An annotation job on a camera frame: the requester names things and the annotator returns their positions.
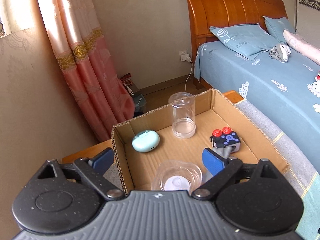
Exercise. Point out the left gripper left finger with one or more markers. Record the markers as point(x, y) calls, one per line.
point(91, 172)

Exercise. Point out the white wall charger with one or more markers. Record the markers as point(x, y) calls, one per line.
point(184, 56)

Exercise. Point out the open cardboard box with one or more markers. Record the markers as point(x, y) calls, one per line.
point(213, 110)

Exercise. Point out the red bag behind curtain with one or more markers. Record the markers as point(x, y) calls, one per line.
point(135, 93)

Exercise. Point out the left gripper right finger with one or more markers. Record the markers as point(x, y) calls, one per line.
point(223, 172)

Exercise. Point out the wooden bed headboard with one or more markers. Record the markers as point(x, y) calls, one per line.
point(224, 13)

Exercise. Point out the pink patterned curtain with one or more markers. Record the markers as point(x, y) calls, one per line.
point(78, 44)

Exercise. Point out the grey checked bench mat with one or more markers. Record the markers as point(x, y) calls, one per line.
point(301, 173)

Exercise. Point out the blue floral pillow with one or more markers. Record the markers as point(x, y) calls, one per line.
point(247, 40)

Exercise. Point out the clear plastic jar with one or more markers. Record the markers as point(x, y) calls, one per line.
point(183, 114)

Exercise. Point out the crumpled grey cloth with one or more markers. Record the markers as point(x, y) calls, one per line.
point(280, 52)

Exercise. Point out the blue floral bedsheet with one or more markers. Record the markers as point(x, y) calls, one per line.
point(284, 92)

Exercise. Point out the mint green earbud case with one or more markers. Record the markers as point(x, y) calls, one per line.
point(145, 141)

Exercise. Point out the black fidget cube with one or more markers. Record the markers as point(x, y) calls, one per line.
point(225, 137)

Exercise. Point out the clear square plastic container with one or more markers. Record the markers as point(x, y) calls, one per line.
point(175, 175)

